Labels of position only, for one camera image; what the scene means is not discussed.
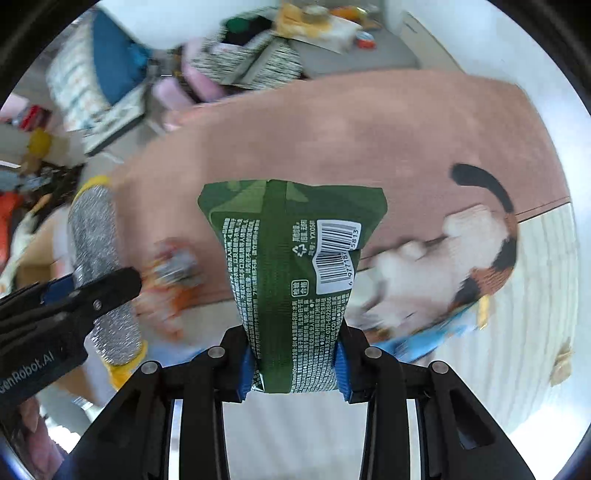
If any pink blanket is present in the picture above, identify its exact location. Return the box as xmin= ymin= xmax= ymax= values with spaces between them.
xmin=108 ymin=74 xmax=573 ymax=308

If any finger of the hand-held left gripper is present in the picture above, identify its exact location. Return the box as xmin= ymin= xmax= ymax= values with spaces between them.
xmin=69 ymin=268 xmax=143 ymax=325
xmin=41 ymin=275 xmax=77 ymax=306

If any black and white speckled box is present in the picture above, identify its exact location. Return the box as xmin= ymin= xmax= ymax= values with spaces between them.
xmin=184 ymin=17 xmax=305 ymax=91

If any white patterned storage box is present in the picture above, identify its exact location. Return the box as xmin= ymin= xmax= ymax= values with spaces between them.
xmin=45 ymin=28 xmax=147 ymax=155

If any green snack packet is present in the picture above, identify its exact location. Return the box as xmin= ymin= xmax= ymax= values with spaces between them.
xmin=198 ymin=179 xmax=387 ymax=396

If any orange snack packet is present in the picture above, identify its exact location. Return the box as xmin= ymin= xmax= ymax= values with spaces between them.
xmin=137 ymin=237 xmax=205 ymax=343

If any silver and yellow scouring sponge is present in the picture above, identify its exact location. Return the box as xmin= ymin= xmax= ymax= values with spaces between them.
xmin=67 ymin=175 xmax=149 ymax=389

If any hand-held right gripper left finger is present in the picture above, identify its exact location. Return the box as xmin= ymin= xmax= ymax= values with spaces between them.
xmin=69 ymin=328 xmax=256 ymax=480

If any white ribbed mat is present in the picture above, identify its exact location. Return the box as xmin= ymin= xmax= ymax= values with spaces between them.
xmin=252 ymin=198 xmax=581 ymax=480

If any light blue packet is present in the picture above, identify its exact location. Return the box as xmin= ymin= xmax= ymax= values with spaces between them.
xmin=382 ymin=302 xmax=491 ymax=366

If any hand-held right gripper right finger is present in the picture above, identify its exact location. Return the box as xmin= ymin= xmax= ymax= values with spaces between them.
xmin=335 ymin=323 xmax=523 ymax=480

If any pink plush cloth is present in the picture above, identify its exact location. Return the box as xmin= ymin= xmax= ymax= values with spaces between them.
xmin=151 ymin=41 xmax=234 ymax=112

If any calico cat plush toy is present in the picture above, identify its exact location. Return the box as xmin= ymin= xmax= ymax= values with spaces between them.
xmin=350 ymin=163 xmax=520 ymax=343

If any blue cushion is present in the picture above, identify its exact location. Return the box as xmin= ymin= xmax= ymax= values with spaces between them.
xmin=89 ymin=8 xmax=154 ymax=108

